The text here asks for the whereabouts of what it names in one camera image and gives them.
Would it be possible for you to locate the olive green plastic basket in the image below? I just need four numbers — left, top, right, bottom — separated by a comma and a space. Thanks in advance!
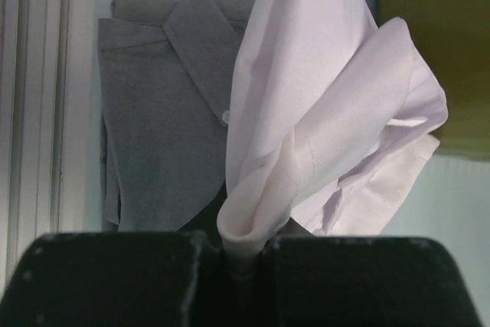
377, 0, 489, 161

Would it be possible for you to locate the white long sleeve shirt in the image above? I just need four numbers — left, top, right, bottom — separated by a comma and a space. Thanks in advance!
217, 0, 448, 279

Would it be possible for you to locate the folded grey polo shirt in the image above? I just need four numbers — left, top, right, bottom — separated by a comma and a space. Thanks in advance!
98, 0, 255, 231

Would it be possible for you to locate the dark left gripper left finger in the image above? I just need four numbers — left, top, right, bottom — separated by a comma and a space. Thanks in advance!
1, 232, 230, 326

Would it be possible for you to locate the aluminium frame rail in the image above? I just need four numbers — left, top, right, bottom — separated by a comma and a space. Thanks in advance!
1, 0, 96, 277

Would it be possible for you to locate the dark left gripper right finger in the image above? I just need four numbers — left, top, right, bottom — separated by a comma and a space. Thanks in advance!
251, 237, 482, 326

